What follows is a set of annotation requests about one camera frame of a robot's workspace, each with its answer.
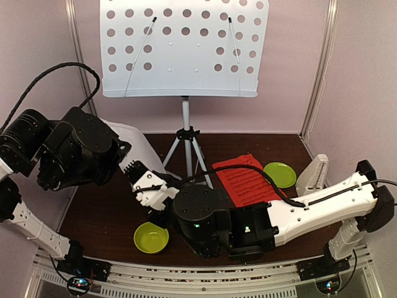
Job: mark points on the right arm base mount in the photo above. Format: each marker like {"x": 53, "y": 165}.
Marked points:
{"x": 325, "y": 270}

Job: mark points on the light blue music stand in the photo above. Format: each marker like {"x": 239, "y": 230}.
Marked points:
{"x": 182, "y": 48}

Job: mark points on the white metronome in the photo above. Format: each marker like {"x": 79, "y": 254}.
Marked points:
{"x": 313, "y": 178}

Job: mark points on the left aluminium frame post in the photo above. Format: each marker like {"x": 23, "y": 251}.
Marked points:
{"x": 73, "y": 26}

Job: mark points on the green bowl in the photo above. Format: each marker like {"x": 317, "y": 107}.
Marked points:
{"x": 150, "y": 238}

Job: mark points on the front aluminium rail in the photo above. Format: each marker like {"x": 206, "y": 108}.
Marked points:
{"x": 177, "y": 272}

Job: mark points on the aluminium frame post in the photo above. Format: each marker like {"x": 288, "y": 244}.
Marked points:
{"x": 323, "y": 62}
{"x": 73, "y": 26}

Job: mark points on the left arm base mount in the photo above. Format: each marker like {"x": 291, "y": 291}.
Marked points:
{"x": 80, "y": 272}

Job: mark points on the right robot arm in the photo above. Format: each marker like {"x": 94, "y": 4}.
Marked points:
{"x": 202, "y": 215}

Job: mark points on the red paper sheet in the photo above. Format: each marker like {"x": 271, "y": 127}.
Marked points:
{"x": 247, "y": 187}

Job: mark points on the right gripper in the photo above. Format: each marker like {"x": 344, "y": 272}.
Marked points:
{"x": 167, "y": 181}

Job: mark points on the green plate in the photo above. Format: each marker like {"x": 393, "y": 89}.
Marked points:
{"x": 282, "y": 175}

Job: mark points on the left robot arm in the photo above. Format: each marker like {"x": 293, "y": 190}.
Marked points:
{"x": 21, "y": 149}

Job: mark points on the white sheet music page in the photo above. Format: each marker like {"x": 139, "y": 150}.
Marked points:
{"x": 141, "y": 149}

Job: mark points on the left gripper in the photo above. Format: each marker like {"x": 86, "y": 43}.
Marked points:
{"x": 114, "y": 154}

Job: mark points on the right aluminium frame post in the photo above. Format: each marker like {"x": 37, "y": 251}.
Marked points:
{"x": 323, "y": 62}

